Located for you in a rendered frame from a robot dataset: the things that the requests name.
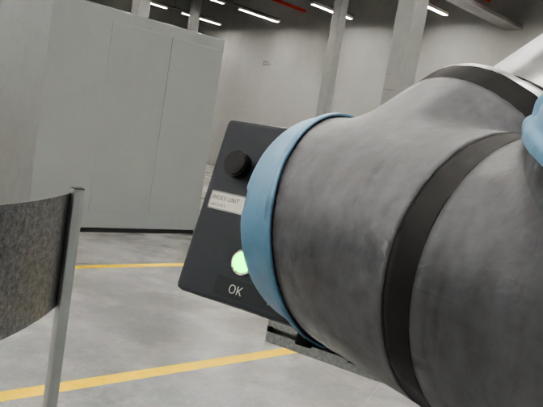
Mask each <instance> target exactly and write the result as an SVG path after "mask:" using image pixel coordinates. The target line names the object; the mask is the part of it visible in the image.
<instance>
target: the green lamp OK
mask: <svg viewBox="0 0 543 407"><path fill-rule="evenodd" d="M231 267H232V269H233V271H234V273H236V274H237V275H240V276H246V275H249V272H248V270H247V267H246V263H245V259H244V256H243V252H242V250H239V251H237V252H236V253H235V254H234V256H233V257H232V260H231Z"/></svg>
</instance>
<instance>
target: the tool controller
mask: <svg viewBox="0 0 543 407"><path fill-rule="evenodd" d="M287 129H288V128H282V127H276V126H271V125H266V124H255V123H250V122H244V121H238V120H231V121H230V122H229V123H228V126H227V129H226V131H225V136H224V139H223V141H222V144H221V149H220V152H219V154H218V157H217V161H216V164H215V167H214V170H213V174H212V177H211V179H210V183H209V185H208V190H207V192H206V195H205V198H204V202H203V205H202V208H201V210H200V215H199V218H198V221H197V223H196V227H195V231H194V233H193V236H192V240H191V243H190V246H189V249H188V252H187V256H186V258H185V261H184V264H183V269H182V271H181V274H180V276H179V281H178V287H179V288H180V289H181V290H184V291H186V292H190V293H192V294H195V295H198V296H202V297H204V298H207V299H210V300H214V301H216V302H219V303H222V304H226V305H229V306H231V307H234V308H238V309H241V310H243V311H246V312H249V313H253V314H255V315H257V316H260V317H264V318H267V319H269V320H272V321H276V322H279V323H281V324H284V325H288V326H291V325H290V324H289V322H288V321H287V319H285V318H284V317H282V316H281V315H280V314H279V313H277V312H276V311H275V310H274V309H273V308H272V307H271V306H270V305H269V304H268V303H267V302H266V301H265V300H264V298H263V297H262V296H261V295H260V294H259V292H258V290H257V289H256V287H255V285H254V284H253V282H252V279H251V277H250V275H246V276H240V275H237V274H236V273H234V271H233V269H232V267H231V260H232V257H233V256H234V254H235V253H236V252H237V251H239V250H242V241H241V215H242V210H243V207H244V203H245V199H246V194H247V185H248V182H249V180H250V177H251V175H252V173H253V171H254V169H255V167H256V165H257V163H258V161H259V159H260V158H261V157H262V155H263V153H264V152H265V151H266V149H267V148H268V147H269V145H270V144H271V143H272V142H273V141H274V140H275V139H276V138H277V137H278V136H279V135H280V134H282V133H283V132H284V131H286V130H287ZM291 327H292V326H291ZM295 344H297V345H299V346H303V347H307V348H310V349H311V348H312V345H313V343H312V342H310V341H308V340H307V339H305V338H304V337H302V336H301V335H300V334H299V333H297V337H296V341H295Z"/></svg>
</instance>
